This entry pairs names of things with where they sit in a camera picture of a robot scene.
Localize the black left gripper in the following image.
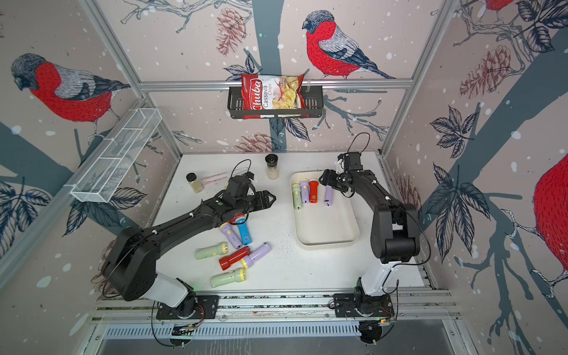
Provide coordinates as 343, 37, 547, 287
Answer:
234, 189, 277, 214

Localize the purple flashlight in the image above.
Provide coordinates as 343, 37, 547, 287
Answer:
300, 178, 310, 204
324, 186, 334, 206
219, 223, 243, 250
241, 243, 272, 269

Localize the red flashlight white cap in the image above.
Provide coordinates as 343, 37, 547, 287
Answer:
309, 179, 319, 204

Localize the green flashlight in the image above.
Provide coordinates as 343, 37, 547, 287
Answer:
291, 183, 303, 210
195, 242, 229, 260
210, 268, 246, 288

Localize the blue flashlight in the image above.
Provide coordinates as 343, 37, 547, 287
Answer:
234, 215, 252, 246

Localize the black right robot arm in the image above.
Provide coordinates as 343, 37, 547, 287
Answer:
319, 152, 421, 297

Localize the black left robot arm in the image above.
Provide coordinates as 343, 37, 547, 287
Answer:
102, 175, 277, 308

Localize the cream plastic storage tray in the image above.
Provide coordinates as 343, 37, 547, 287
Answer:
290, 171, 359, 250

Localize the glass grinder with black cap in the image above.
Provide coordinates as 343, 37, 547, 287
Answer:
265, 153, 280, 180

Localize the small jar with black lid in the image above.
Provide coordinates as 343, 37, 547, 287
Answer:
186, 172, 204, 194

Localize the red flashlight lower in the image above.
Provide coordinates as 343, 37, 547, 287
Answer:
219, 246, 251, 271

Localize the green flashlight front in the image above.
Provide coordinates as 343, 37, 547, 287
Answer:
210, 268, 246, 288

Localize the red cassava chips bag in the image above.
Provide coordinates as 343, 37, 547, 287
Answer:
241, 74, 306, 111

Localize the black wall basket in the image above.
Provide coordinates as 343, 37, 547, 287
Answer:
227, 86, 324, 119

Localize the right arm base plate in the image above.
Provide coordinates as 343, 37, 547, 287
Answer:
329, 294, 396, 319

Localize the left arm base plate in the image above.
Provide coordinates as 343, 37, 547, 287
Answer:
156, 295, 220, 321

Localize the white wire mesh basket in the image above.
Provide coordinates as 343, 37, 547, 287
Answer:
70, 108, 162, 203

